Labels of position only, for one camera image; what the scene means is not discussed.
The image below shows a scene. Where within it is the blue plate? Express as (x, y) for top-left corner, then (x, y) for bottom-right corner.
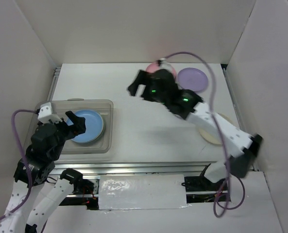
(72, 110), (104, 144)

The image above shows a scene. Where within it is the cream plate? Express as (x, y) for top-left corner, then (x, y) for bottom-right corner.
(197, 113), (233, 146)

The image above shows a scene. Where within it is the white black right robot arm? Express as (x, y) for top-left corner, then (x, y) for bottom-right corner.
(127, 69), (263, 190)

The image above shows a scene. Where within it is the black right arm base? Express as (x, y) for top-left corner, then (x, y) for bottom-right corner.
(182, 171), (225, 192)

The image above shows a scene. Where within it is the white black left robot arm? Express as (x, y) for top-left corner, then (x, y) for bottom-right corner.
(0, 110), (86, 233)

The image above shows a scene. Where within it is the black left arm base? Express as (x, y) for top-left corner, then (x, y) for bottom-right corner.
(59, 179), (100, 210)

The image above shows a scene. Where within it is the clear plastic bin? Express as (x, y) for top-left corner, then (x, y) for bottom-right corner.
(24, 98), (115, 155)

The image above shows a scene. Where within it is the pink plate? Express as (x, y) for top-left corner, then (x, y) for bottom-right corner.
(146, 62), (177, 78)

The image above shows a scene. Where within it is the purple plate far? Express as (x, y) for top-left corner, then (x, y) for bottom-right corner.
(177, 67), (208, 93)

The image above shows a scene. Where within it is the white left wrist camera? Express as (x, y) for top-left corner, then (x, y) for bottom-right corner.
(37, 102), (62, 124)

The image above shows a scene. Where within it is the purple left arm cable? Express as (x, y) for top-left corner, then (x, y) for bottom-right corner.
(0, 109), (50, 233)

